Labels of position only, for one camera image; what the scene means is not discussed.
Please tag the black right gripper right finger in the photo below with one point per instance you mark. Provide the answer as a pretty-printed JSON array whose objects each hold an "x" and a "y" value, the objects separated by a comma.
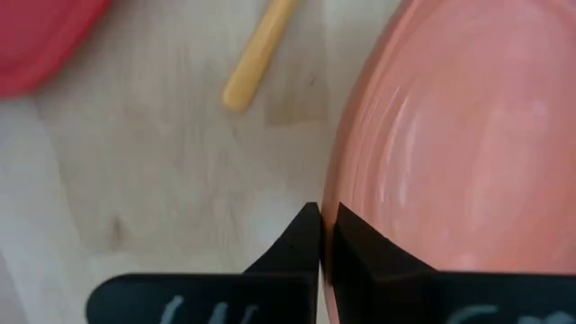
[{"x": 382, "y": 288}]

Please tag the red plastic tray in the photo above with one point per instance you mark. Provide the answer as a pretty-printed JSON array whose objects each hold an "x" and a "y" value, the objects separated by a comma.
[{"x": 36, "y": 40}]

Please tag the coral plastic plate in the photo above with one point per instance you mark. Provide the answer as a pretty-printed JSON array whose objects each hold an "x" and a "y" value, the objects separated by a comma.
[{"x": 450, "y": 135}]

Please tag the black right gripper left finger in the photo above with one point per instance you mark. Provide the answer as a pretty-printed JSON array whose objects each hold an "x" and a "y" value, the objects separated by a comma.
[{"x": 270, "y": 297}]

